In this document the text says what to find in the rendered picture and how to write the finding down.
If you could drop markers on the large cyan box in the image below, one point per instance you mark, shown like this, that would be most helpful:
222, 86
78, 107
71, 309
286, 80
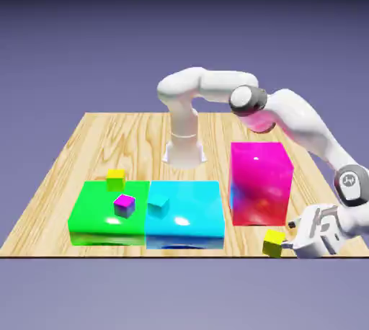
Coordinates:
196, 211

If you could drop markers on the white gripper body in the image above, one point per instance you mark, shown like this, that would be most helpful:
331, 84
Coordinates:
312, 237

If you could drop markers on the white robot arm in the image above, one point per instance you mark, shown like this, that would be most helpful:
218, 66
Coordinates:
299, 116

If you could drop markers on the small cyan cube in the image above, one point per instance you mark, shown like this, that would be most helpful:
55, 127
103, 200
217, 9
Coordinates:
158, 206

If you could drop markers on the large magenta box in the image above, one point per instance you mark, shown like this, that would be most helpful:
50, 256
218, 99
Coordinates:
259, 183

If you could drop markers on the small yellow cube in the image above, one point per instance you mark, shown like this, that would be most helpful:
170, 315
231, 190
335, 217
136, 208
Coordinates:
116, 179
272, 245

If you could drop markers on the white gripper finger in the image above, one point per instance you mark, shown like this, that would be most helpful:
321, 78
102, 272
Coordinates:
288, 245
292, 224

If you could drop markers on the large green box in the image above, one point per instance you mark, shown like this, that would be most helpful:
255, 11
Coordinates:
95, 214

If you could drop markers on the small purple cube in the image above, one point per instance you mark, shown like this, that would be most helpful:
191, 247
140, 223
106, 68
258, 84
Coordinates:
124, 206

